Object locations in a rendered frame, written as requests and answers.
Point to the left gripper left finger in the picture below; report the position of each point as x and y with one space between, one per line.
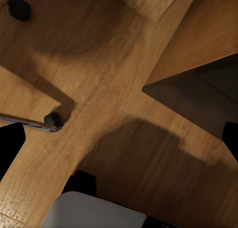
12 137

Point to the swivel chair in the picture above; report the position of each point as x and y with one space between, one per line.
20 10

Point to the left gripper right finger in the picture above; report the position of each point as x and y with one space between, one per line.
230 138

